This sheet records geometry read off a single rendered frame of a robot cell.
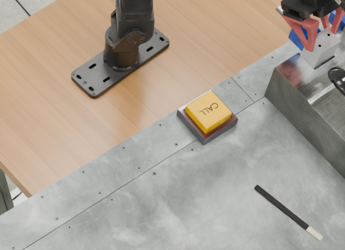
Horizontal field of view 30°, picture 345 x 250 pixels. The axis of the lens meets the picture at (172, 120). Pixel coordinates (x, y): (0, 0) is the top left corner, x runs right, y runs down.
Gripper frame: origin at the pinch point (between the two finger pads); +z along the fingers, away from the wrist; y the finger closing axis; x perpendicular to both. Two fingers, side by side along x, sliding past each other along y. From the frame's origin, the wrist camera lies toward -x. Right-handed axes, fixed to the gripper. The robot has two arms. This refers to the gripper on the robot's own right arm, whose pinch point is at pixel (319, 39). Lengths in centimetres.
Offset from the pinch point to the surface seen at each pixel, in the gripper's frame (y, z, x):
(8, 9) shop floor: -12, 31, 143
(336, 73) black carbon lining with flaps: 0.4, 6.2, -2.9
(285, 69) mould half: -6.9, 3.1, 1.9
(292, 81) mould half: -7.7, 4.3, -0.5
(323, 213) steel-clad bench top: -16.3, 21.1, -14.1
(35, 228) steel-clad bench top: -57, 8, 9
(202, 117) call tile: -23.0, 6.1, 6.7
